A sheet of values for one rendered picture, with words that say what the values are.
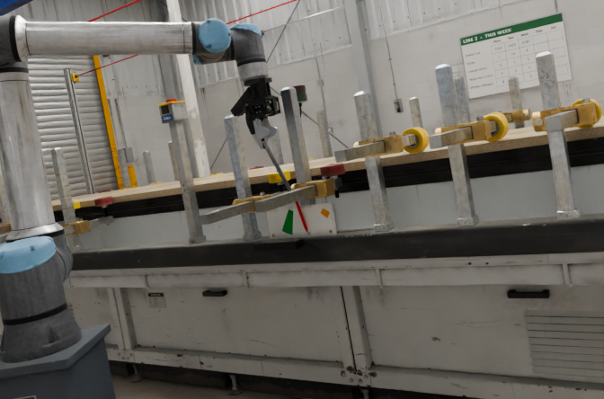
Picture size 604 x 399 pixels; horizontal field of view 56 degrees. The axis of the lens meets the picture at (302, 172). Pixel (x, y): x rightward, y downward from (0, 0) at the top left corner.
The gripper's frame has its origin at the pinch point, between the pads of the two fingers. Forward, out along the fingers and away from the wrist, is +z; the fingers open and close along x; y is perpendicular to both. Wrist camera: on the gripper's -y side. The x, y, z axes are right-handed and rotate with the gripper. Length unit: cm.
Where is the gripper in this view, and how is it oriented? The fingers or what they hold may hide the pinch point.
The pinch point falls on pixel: (261, 145)
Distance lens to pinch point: 178.5
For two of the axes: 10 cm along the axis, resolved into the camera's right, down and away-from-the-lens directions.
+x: 5.4, -1.3, 8.3
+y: 8.2, -1.2, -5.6
